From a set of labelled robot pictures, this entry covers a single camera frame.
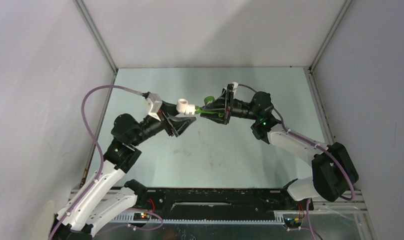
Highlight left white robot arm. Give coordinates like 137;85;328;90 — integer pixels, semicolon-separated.
49;99;197;240

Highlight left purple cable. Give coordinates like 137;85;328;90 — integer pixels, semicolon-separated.
47;85;164;240

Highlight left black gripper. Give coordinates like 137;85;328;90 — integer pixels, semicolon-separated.
131;100;197;146

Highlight white elbow fitting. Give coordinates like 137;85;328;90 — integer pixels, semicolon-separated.
176;98;196;115

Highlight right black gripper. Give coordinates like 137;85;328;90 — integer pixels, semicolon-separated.
200;91;259;126

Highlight green plastic faucet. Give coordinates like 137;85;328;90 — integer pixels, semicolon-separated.
195;95;224;118

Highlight grey cable duct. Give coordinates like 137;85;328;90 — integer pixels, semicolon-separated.
109;212;285;225

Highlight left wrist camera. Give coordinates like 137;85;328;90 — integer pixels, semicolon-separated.
145;92;163;121

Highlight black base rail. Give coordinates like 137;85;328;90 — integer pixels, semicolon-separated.
124;179;314;220

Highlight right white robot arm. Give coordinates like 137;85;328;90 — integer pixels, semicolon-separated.
196;88;359;209

